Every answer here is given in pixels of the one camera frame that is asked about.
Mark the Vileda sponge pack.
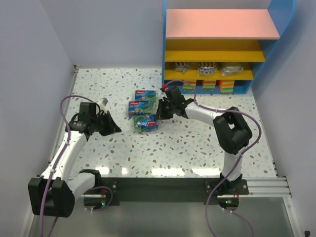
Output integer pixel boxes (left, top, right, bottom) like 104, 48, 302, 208
133, 114, 158, 133
134, 90, 157, 101
128, 101, 156, 118

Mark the pink striped sponge pack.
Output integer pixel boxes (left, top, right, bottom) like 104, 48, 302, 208
172, 62, 191, 74
197, 62, 218, 76

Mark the Scrub Daddy sponge small pack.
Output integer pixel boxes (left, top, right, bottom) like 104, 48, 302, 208
219, 80, 235, 94

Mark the grey mesh sponge pack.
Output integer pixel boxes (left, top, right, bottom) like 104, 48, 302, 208
219, 62, 243, 77

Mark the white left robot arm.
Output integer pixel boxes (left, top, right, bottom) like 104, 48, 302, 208
28, 98, 121, 218

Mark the blue shelf unit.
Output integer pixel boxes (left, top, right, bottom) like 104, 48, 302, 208
162, 0, 297, 94

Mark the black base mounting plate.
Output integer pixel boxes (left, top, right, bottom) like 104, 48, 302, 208
83, 176, 250, 207

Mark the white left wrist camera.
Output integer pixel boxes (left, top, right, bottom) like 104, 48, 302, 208
97, 98, 108, 112

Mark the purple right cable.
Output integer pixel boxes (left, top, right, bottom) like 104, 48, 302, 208
161, 79, 263, 237

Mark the purple cable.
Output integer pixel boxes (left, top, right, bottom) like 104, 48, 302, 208
161, 79, 263, 237
39, 95, 114, 237

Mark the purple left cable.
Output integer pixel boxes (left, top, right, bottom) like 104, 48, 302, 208
39, 95, 114, 237

